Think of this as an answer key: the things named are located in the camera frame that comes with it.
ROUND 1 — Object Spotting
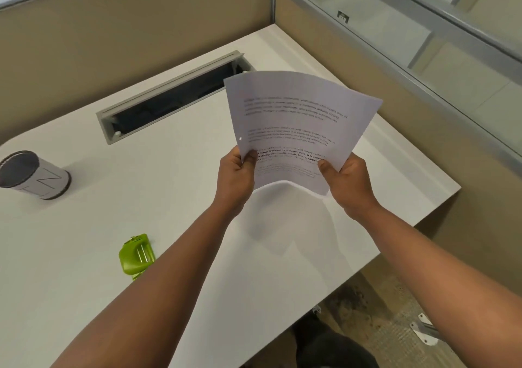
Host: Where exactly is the green hole punch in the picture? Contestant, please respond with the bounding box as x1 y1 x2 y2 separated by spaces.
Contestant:
119 233 157 281

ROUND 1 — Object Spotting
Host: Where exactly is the grey metal desk foot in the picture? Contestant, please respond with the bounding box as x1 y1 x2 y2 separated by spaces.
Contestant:
409 313 442 346

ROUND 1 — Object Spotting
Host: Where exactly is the person's right forearm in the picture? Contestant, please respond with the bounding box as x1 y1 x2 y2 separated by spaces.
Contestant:
355 204 522 368

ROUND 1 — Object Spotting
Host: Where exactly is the person's right hand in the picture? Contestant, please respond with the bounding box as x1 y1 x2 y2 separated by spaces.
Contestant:
317 151 381 222

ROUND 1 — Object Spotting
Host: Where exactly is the person's left forearm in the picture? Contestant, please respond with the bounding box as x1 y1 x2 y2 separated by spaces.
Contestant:
51 200 245 368

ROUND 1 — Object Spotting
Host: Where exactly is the person's left hand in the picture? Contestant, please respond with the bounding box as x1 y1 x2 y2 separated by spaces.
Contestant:
214 145 259 218

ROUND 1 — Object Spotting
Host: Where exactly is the black mesh pen cup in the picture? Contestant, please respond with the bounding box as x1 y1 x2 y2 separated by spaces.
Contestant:
0 149 72 201

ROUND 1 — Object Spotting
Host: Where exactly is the beige cubicle partition panel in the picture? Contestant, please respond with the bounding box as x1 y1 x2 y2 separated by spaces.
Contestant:
274 0 522 287
0 0 274 145

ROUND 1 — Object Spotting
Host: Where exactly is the frosted glass partition pane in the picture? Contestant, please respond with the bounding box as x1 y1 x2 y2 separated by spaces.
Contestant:
285 0 522 165

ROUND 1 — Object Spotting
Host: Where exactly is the stack of printed paper sheets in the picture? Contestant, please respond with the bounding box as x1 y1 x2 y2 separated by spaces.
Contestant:
223 70 384 197

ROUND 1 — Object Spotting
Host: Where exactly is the grey desk cable hatch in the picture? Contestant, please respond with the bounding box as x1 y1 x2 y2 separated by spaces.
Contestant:
95 50 257 146

